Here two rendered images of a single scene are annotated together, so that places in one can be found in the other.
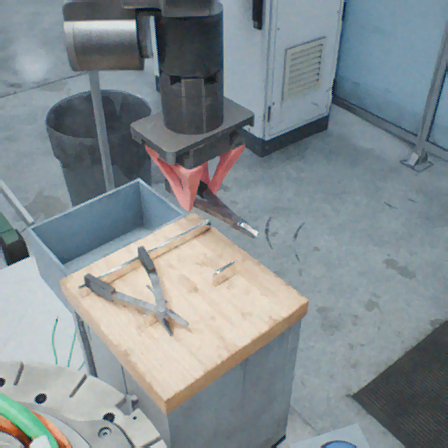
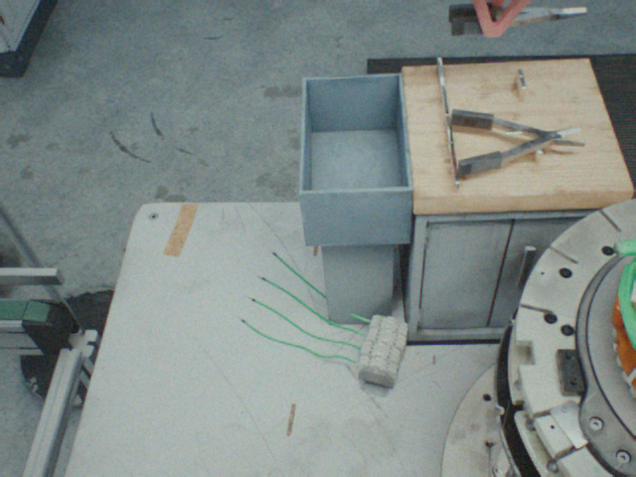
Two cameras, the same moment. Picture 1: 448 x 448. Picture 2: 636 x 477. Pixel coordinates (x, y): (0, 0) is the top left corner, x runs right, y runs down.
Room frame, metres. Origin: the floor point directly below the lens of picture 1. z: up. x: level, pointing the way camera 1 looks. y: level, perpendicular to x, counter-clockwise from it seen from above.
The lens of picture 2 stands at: (0.19, 0.54, 1.57)
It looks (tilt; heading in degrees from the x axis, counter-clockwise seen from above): 52 degrees down; 316
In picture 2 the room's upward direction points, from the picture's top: 6 degrees counter-clockwise
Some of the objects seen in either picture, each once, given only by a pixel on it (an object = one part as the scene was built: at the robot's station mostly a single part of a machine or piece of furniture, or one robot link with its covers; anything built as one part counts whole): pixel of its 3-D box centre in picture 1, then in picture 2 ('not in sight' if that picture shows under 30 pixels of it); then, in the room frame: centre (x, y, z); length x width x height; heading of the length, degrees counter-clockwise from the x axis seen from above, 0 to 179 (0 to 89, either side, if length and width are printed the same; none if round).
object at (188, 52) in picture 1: (182, 36); not in sight; (0.45, 0.03, 1.33); 0.07 x 0.06 x 0.07; 91
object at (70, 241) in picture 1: (120, 299); (357, 218); (0.53, 0.14, 0.92); 0.17 x 0.11 x 0.28; 130
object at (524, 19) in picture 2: (213, 210); (526, 19); (0.43, 0.01, 1.16); 0.06 x 0.01 x 0.01; 52
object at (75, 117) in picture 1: (105, 153); not in sight; (1.77, 0.44, 0.39); 0.39 x 0.39 x 0.35
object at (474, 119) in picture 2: (146, 262); (471, 119); (0.43, 0.08, 1.09); 0.04 x 0.01 x 0.02; 25
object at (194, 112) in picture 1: (192, 101); not in sight; (0.46, 0.03, 1.27); 0.10 x 0.07 x 0.07; 131
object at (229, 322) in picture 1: (182, 297); (506, 131); (0.41, 0.04, 1.05); 0.20 x 0.19 x 0.02; 40
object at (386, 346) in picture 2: not in sight; (384, 350); (0.44, 0.21, 0.80); 0.10 x 0.05 x 0.04; 112
